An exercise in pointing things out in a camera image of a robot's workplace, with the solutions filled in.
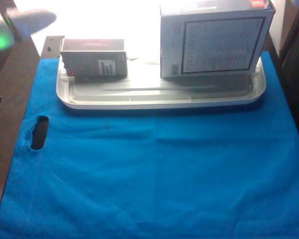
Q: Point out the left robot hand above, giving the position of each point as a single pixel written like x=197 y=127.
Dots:
x=32 y=21

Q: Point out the small dark red box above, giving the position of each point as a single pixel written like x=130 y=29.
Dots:
x=87 y=64

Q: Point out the white printed cardboard box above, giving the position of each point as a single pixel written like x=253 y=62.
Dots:
x=214 y=44

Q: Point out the white plastic lid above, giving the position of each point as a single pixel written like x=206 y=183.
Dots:
x=139 y=100

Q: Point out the blue cloth with hole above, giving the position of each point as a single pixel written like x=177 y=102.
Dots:
x=149 y=174

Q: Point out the grey metal bracket plate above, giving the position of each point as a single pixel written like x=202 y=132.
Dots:
x=53 y=47

